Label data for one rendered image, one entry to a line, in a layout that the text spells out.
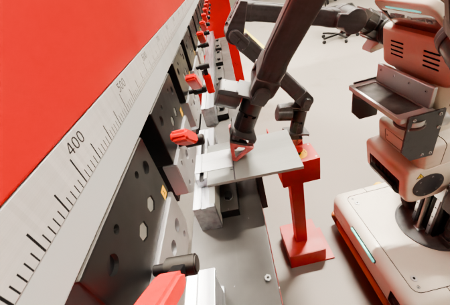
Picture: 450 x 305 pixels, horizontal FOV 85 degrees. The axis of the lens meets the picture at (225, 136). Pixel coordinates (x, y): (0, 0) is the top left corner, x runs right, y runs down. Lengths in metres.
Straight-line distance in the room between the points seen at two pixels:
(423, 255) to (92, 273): 1.37
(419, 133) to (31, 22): 0.83
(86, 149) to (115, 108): 0.06
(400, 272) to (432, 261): 0.14
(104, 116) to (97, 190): 0.06
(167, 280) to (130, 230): 0.05
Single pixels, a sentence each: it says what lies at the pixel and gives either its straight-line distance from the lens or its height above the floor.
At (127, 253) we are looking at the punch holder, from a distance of 0.23.
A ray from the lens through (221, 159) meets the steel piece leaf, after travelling 0.75.
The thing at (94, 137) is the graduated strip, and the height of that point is 1.39.
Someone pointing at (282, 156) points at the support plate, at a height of 1.00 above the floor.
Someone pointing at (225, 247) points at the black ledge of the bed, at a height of 0.88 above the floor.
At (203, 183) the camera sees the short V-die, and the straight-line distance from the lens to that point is 0.72.
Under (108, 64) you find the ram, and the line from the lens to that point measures 0.27.
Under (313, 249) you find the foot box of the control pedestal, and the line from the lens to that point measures 1.56.
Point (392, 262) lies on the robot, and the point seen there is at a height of 0.28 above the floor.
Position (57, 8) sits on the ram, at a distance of 0.23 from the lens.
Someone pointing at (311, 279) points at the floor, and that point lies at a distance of 1.62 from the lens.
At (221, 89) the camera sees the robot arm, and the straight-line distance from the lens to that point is 0.60.
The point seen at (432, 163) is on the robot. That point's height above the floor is 0.82.
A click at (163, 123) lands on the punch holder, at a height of 1.31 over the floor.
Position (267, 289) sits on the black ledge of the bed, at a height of 0.87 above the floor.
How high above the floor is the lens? 1.47
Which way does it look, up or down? 34 degrees down
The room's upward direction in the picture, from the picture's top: 16 degrees counter-clockwise
